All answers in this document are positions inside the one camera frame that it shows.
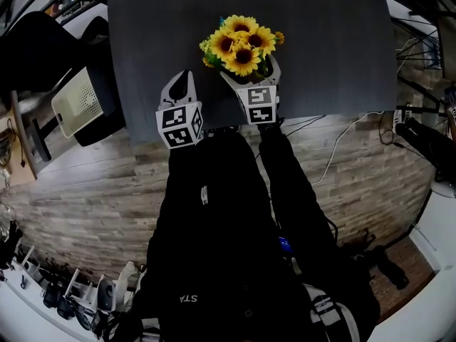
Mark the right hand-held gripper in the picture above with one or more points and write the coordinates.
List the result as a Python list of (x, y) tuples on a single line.
[(260, 105)]

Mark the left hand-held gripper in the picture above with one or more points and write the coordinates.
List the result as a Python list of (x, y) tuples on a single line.
[(181, 127)]

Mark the yellow sunflower bouquet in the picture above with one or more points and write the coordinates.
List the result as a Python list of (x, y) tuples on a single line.
[(242, 48)]

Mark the cream perforated plastic basket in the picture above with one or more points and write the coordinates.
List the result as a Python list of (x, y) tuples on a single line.
[(76, 102)]

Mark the person's left forearm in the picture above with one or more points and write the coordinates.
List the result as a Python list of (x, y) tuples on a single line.
[(189, 180)]

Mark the person's right forearm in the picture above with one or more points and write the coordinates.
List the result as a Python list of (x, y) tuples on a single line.
[(288, 176)]

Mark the white desk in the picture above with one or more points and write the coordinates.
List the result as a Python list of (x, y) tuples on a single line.
[(85, 21)]

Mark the black mesh office chair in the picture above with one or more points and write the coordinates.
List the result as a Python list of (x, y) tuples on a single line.
[(35, 48)]

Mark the blue lit device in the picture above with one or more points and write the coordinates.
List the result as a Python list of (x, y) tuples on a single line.
[(285, 244)]

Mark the wooden desk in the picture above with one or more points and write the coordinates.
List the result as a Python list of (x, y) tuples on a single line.
[(14, 169)]

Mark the person's torso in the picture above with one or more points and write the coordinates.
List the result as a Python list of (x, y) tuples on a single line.
[(231, 280)]

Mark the white table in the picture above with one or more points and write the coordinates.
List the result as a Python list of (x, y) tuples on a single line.
[(438, 262)]

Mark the black metal frame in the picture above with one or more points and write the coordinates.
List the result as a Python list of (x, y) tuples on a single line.
[(420, 37)]

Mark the white rack frame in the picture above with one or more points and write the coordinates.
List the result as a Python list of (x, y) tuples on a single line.
[(85, 290)]

